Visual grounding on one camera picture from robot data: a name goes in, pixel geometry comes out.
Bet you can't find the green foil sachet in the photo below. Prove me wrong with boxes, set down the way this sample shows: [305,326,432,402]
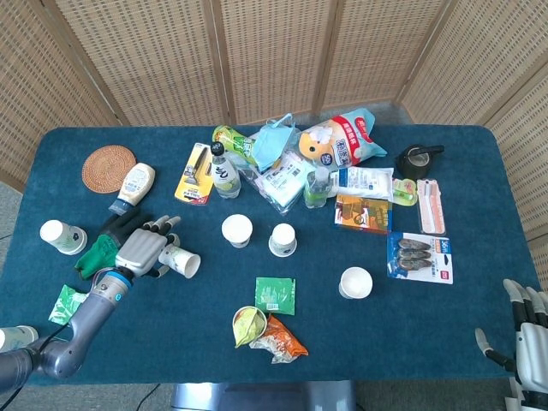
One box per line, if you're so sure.
[254,276,297,317]

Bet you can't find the paper cup with fern print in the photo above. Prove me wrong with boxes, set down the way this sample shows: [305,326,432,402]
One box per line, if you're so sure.
[268,222,298,259]

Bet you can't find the blue red white plastic bag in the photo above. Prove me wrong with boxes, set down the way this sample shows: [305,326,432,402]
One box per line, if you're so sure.
[315,108,389,170]

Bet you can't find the paper cup with dark flower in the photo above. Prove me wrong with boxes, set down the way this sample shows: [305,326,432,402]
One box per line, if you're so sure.
[39,218,89,257]

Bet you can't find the woven bamboo folding screen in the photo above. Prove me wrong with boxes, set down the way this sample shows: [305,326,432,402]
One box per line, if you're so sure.
[0,0,548,241]

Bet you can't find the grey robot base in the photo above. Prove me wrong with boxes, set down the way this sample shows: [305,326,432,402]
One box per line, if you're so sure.
[170,379,357,411]

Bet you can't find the green and white snack packet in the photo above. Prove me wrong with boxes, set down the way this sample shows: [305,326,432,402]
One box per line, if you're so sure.
[47,283,89,327]

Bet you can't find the green yellow snack cup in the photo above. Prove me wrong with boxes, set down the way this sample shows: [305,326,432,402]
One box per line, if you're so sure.
[231,305,269,349]

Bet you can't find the small light green blister pack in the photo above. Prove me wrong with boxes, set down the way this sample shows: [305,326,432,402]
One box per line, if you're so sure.
[392,176,419,208]

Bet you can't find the white flat pouch pack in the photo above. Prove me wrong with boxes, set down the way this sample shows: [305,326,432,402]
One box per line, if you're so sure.
[331,166,396,203]

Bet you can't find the orange crumpled snack wrapper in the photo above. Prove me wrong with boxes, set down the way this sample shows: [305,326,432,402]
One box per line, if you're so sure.
[248,313,310,366]

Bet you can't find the black tape roll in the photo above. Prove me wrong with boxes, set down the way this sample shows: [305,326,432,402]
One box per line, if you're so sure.
[394,143,446,182]

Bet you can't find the blue face mask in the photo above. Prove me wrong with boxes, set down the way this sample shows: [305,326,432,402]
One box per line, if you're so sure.
[251,112,298,174]

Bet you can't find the black and green work glove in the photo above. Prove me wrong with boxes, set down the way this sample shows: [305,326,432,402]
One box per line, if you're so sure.
[74,205,152,282]

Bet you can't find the white paper cup blue flower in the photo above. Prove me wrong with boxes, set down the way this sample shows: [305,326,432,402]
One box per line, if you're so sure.
[338,265,374,301]
[221,213,253,250]
[158,242,202,280]

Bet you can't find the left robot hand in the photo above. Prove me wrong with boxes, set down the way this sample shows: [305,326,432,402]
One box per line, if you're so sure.
[115,214,183,280]

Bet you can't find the pink toothbrush pack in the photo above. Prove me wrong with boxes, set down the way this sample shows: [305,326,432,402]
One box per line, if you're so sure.
[415,178,448,237]

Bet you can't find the black floor cable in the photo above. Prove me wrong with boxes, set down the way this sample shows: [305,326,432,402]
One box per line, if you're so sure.
[135,383,162,411]

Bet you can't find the cream mayonnaise squeeze bottle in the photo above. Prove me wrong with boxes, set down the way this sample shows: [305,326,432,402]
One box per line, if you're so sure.
[108,162,157,215]

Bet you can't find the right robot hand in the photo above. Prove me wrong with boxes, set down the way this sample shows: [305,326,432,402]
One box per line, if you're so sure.
[474,277,548,411]

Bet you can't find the razor on yellow card pack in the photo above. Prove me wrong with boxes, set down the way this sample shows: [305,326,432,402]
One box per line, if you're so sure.
[173,142,215,207]

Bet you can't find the orange and blue carton box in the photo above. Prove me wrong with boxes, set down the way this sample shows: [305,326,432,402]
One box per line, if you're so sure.
[334,194,393,235]

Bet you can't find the clear bag of tissue packs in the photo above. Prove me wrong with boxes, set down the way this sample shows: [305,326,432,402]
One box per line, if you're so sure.
[238,150,319,216]

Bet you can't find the clear lime drink bottle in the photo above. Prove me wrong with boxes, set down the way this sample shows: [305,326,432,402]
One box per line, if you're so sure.
[210,141,242,200]

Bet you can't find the lime green snack wrapper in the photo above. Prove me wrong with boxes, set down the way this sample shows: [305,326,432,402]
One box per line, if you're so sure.
[234,308,267,349]

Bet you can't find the small green-label water bottle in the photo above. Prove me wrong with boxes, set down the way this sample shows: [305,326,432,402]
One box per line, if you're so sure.
[303,166,334,211]

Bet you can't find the round woven rattan coaster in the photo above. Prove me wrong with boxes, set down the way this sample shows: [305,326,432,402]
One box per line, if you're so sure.
[80,145,138,195]

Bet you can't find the blue card pack metal clips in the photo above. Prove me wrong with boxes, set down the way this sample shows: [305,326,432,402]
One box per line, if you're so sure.
[385,231,456,286]

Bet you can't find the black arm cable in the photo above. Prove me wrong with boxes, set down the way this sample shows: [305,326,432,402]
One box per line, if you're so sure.
[0,324,72,403]

